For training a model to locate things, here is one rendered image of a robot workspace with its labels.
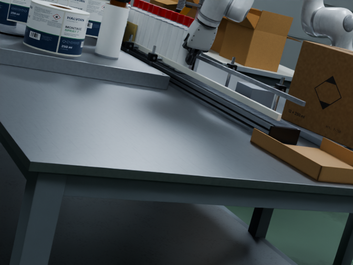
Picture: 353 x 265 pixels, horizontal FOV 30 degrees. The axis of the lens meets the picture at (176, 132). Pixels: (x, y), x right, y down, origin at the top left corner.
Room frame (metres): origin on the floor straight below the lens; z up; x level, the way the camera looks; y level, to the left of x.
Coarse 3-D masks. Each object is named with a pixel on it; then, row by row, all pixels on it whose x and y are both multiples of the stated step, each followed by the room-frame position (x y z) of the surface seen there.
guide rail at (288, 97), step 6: (204, 60) 2.40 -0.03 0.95; (210, 60) 2.37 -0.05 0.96; (216, 66) 2.33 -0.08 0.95; (222, 66) 2.29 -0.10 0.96; (228, 72) 2.26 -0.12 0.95; (234, 72) 2.22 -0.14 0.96; (246, 78) 2.16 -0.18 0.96; (252, 78) 2.14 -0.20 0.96; (258, 84) 2.10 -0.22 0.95; (264, 84) 2.07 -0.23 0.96; (270, 90) 2.04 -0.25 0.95; (276, 90) 2.01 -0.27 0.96; (282, 96) 1.98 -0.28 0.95; (288, 96) 1.96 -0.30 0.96; (294, 102) 1.93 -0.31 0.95; (300, 102) 1.91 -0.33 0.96
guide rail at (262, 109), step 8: (144, 48) 2.67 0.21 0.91; (160, 56) 2.54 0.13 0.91; (168, 64) 2.47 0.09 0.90; (176, 64) 2.42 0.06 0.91; (184, 72) 2.36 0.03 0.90; (192, 72) 2.31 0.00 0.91; (200, 80) 2.26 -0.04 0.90; (208, 80) 2.21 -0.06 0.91; (216, 88) 2.16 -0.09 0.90; (224, 88) 2.12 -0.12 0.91; (232, 96) 2.07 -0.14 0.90; (240, 96) 2.04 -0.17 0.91; (248, 104) 1.99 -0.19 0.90; (256, 104) 1.96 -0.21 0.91; (264, 112) 1.92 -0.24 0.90; (272, 112) 1.89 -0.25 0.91
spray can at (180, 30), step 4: (184, 16) 2.51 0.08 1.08; (188, 16) 2.53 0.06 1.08; (184, 20) 2.50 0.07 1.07; (188, 20) 2.50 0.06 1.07; (184, 24) 2.50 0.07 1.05; (180, 28) 2.50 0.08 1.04; (184, 28) 2.49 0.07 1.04; (180, 32) 2.50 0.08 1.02; (176, 36) 2.51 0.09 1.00; (180, 36) 2.49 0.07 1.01; (176, 40) 2.50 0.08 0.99; (180, 40) 2.49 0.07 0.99; (176, 44) 2.50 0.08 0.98; (176, 48) 2.49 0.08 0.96; (176, 52) 2.49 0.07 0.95; (172, 56) 2.50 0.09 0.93; (176, 56) 2.49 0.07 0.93; (172, 68) 2.49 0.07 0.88
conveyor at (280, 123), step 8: (144, 56) 2.67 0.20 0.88; (160, 64) 2.55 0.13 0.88; (176, 72) 2.45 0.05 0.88; (192, 80) 2.33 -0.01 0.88; (208, 88) 2.24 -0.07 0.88; (224, 96) 2.16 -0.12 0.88; (240, 104) 2.08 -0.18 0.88; (248, 112) 1.98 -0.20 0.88; (256, 112) 2.01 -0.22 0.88; (264, 120) 1.91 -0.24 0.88; (272, 120) 1.93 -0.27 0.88; (280, 120) 1.97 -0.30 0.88; (288, 128) 1.89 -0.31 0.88; (296, 128) 1.90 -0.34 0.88
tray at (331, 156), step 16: (256, 144) 1.77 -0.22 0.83; (272, 144) 1.72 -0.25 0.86; (336, 144) 1.88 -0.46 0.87; (288, 160) 1.65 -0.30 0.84; (304, 160) 1.60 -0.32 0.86; (320, 160) 1.76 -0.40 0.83; (336, 160) 1.82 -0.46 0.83; (352, 160) 1.81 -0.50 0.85; (320, 176) 1.54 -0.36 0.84; (336, 176) 1.57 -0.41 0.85; (352, 176) 1.60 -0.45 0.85
